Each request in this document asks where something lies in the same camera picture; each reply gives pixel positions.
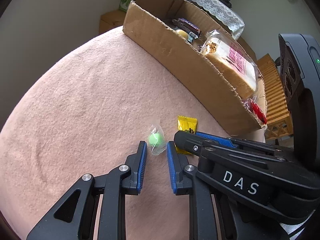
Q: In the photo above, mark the brown cardboard box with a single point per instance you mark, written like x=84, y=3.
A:
x=147, y=23

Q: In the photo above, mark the green jelly cup snack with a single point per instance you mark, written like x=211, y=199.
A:
x=185, y=35

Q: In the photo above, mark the clear green candy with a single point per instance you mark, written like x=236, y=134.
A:
x=156, y=138

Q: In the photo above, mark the wooden bench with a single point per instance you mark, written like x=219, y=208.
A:
x=111, y=20

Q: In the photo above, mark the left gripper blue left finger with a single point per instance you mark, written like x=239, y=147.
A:
x=133, y=183

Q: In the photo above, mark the Snickers bar english label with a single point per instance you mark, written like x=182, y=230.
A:
x=188, y=27

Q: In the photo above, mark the yellow candy wrapper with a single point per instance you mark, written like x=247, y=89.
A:
x=189, y=125

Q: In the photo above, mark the white lace cloth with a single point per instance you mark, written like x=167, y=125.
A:
x=224, y=14

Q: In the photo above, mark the bagged sliced bread loaf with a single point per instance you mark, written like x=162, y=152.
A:
x=232, y=62

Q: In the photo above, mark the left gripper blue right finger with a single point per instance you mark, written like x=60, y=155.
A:
x=180, y=183

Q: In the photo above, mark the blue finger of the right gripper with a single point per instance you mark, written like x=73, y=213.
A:
x=187, y=141
x=220, y=140

